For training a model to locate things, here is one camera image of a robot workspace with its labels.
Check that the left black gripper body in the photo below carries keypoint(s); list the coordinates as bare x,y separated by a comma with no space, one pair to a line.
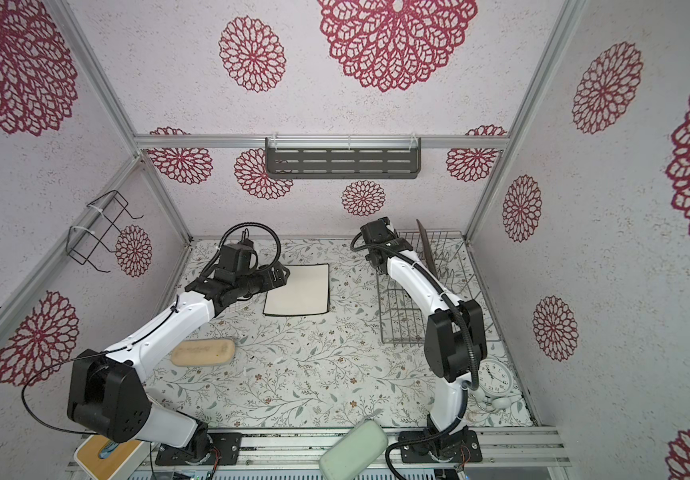
258,281

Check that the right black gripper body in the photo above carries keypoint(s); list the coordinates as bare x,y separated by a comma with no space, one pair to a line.
404,246

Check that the white plate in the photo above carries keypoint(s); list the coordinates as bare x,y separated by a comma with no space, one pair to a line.
306,293

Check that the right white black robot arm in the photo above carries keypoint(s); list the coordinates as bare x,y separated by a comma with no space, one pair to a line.
454,345

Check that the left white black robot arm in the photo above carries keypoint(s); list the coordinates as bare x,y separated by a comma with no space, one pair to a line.
107,394

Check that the dark round plate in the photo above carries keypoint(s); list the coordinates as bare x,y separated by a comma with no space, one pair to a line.
427,250

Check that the beige oval sponge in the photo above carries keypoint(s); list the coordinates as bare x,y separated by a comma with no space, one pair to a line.
203,352

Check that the white alarm clock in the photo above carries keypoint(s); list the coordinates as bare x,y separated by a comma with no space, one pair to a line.
496,389

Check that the green rounded pad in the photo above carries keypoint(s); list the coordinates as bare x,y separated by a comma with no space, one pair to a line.
354,452

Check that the wooden top tissue box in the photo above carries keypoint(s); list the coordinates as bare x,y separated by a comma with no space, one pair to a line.
104,459

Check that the grey wall shelf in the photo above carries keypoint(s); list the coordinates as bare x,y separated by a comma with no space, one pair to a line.
347,160

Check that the black wire wall basket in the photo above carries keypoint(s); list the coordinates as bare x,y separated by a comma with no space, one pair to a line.
84,239

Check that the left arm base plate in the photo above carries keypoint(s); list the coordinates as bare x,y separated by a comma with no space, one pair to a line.
225,447

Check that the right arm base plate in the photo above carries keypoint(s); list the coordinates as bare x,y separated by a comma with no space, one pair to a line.
461,447

